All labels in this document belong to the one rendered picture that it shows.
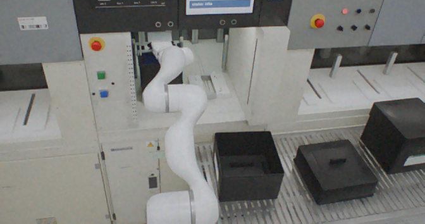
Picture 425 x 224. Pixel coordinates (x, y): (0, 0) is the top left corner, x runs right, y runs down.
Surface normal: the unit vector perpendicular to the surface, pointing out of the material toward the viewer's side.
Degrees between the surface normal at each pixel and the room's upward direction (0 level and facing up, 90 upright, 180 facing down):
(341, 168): 0
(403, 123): 0
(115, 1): 90
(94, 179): 90
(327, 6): 90
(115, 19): 90
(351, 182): 0
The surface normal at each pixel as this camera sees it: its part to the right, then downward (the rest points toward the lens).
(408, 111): 0.06, -0.79
